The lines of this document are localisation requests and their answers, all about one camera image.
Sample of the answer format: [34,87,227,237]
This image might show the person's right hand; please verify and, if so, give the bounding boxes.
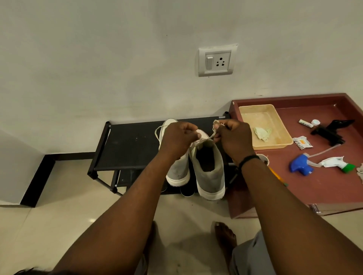
[213,119,256,166]

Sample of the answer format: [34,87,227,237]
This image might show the person's left hand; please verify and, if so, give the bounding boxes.
[158,122,202,161]

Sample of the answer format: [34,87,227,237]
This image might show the white shoelace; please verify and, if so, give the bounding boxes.
[193,120,226,142]

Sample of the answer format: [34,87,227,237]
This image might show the person's right forearm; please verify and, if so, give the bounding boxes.
[240,158,363,275]

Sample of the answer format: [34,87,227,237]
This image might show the person's left forearm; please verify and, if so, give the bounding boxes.
[52,150,189,275]

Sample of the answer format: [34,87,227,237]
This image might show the beige plastic tray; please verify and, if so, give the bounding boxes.
[238,104,294,151]

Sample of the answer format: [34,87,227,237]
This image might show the black wrist band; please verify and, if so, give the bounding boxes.
[238,154,261,171]

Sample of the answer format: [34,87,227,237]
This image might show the crumpled pale green cloth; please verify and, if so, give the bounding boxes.
[254,127,273,142]

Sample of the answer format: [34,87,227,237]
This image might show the grey shoe with white sole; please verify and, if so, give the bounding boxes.
[154,118,191,187]
[188,129,226,201]

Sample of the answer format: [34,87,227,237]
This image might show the black shoe rack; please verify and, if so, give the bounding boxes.
[87,112,239,196]

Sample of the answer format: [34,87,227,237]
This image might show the yellow pencil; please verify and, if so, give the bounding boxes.
[268,167,289,187]

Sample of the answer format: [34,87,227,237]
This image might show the white printed sachet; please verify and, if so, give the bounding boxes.
[292,136,313,150]

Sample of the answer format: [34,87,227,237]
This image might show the blue spray trigger head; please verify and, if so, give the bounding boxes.
[289,144,341,176]

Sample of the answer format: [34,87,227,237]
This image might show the maroon low cabinet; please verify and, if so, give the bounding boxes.
[227,93,363,219]

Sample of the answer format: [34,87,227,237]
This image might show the black phone holder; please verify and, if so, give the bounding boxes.
[310,119,355,147]

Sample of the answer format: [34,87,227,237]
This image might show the person's bare foot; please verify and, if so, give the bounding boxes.
[214,222,238,267]

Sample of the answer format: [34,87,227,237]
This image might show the white nozzle with green tip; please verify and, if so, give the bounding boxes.
[308,156,356,174]

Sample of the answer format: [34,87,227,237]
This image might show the grey shorts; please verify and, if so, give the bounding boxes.
[135,229,269,275]

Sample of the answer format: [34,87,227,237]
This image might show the white wall socket plate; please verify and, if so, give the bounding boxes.
[198,44,238,77]

